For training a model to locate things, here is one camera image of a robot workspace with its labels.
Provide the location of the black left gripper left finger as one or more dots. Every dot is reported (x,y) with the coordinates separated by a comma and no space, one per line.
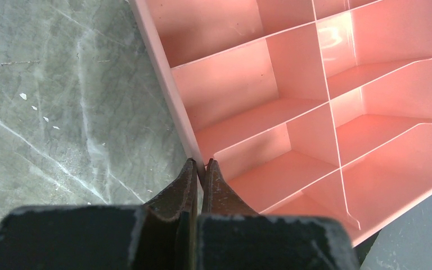
(158,234)

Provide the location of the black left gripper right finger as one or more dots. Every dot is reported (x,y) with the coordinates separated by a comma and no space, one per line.
(231,235)

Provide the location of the pink compartment tray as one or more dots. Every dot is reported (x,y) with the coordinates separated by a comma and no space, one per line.
(309,107)

